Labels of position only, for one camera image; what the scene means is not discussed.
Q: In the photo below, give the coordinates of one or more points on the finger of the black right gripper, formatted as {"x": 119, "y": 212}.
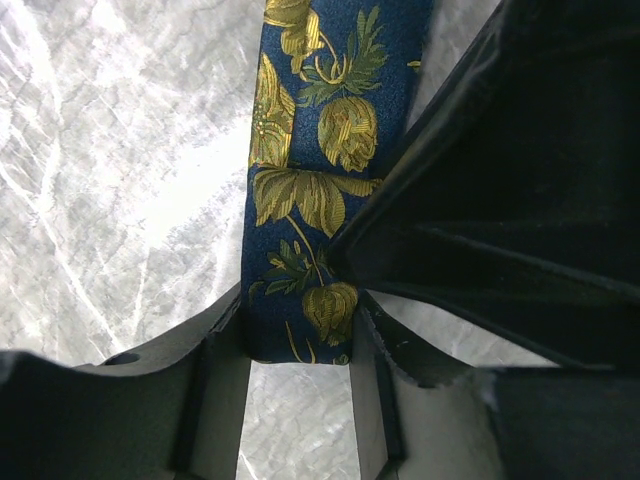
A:
{"x": 513, "y": 201}

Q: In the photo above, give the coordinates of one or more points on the blue floral yellow tie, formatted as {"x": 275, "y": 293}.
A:
{"x": 334, "y": 85}

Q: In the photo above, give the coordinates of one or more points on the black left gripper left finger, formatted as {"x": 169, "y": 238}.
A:
{"x": 171, "y": 408}

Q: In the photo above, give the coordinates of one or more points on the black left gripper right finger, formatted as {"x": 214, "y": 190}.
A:
{"x": 422, "y": 414}

